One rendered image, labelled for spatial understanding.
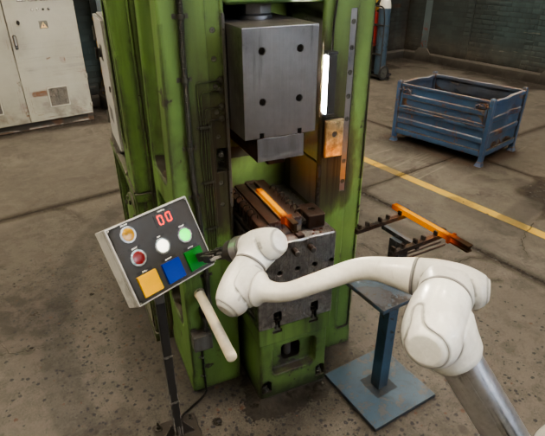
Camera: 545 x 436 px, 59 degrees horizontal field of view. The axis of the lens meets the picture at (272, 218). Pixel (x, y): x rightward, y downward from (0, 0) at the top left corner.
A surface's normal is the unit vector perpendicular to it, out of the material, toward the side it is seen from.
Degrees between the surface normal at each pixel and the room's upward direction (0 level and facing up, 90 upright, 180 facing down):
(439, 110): 89
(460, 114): 89
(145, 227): 60
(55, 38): 90
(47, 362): 0
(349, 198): 90
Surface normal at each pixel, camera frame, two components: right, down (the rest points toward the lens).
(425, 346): -0.53, 0.33
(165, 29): 0.40, 0.44
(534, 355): 0.00, -0.88
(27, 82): 0.59, 0.39
